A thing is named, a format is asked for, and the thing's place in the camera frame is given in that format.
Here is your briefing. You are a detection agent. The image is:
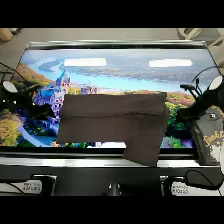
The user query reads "brown garment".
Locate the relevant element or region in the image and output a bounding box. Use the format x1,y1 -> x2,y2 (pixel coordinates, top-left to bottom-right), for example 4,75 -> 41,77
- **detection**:
55,92 -> 171,168

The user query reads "silver frame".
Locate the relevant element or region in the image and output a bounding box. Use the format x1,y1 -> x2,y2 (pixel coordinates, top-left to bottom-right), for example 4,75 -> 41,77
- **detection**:
0,149 -> 224,197

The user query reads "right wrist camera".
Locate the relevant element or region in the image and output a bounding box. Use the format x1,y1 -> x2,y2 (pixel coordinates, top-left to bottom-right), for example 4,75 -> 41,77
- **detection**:
179,77 -> 201,98

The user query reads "black cable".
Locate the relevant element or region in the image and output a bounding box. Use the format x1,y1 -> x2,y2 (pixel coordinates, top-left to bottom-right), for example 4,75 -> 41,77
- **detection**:
0,61 -> 18,84
190,65 -> 224,86

